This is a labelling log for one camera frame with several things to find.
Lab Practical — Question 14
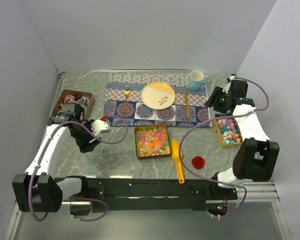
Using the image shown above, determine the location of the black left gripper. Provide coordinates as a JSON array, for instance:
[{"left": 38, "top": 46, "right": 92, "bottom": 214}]
[{"left": 71, "top": 119, "right": 102, "bottom": 153}]

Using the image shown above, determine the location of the yellow plastic scoop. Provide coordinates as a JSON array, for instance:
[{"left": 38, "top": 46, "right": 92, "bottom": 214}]
[{"left": 170, "top": 140, "right": 185, "bottom": 184}]

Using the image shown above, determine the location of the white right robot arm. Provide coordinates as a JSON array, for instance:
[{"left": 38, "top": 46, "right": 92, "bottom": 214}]
[{"left": 204, "top": 85, "right": 280, "bottom": 200}]

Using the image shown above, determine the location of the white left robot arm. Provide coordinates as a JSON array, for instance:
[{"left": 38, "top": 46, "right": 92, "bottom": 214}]
[{"left": 12, "top": 103, "right": 110, "bottom": 213}]

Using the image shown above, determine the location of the gold tin of opaque candies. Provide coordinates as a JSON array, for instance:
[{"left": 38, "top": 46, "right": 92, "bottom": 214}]
[{"left": 212, "top": 118, "right": 243, "bottom": 149}]

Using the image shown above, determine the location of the brown box of wrapped candies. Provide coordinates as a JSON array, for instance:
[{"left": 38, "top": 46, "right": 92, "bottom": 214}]
[{"left": 52, "top": 89, "right": 95, "bottom": 121}]

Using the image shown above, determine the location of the square tin of translucent candies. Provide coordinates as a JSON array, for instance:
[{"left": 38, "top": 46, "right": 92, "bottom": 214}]
[{"left": 134, "top": 124, "right": 171, "bottom": 161}]

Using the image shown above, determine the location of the clear glass jar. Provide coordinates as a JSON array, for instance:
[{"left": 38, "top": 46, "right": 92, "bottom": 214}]
[{"left": 86, "top": 140, "right": 101, "bottom": 160}]

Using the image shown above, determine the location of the patterned placemat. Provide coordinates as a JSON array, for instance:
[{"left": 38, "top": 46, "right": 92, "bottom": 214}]
[{"left": 103, "top": 72, "right": 210, "bottom": 128}]

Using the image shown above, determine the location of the light blue mug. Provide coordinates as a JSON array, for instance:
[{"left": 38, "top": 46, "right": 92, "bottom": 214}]
[{"left": 188, "top": 70, "right": 210, "bottom": 91}]

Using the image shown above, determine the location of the gold knife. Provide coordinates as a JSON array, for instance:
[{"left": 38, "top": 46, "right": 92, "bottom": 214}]
[{"left": 184, "top": 88, "right": 191, "bottom": 118}]

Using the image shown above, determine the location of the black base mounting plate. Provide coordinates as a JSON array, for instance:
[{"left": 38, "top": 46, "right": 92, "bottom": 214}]
[{"left": 79, "top": 177, "right": 238, "bottom": 213}]

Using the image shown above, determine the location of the cream and orange plate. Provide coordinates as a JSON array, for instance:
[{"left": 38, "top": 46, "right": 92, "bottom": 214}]
[{"left": 140, "top": 82, "right": 176, "bottom": 110}]

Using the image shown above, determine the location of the gold fork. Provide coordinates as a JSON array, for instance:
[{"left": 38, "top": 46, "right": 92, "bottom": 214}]
[{"left": 122, "top": 85, "right": 130, "bottom": 117}]

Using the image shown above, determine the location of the red jar lid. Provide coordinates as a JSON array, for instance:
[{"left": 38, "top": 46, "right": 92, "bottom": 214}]
[{"left": 191, "top": 156, "right": 205, "bottom": 170}]

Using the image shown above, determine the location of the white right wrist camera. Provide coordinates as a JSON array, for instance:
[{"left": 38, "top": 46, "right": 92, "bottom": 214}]
[{"left": 222, "top": 75, "right": 236, "bottom": 94}]

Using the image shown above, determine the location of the aluminium frame rail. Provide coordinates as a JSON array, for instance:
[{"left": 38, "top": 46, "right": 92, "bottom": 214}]
[{"left": 243, "top": 181, "right": 280, "bottom": 202}]

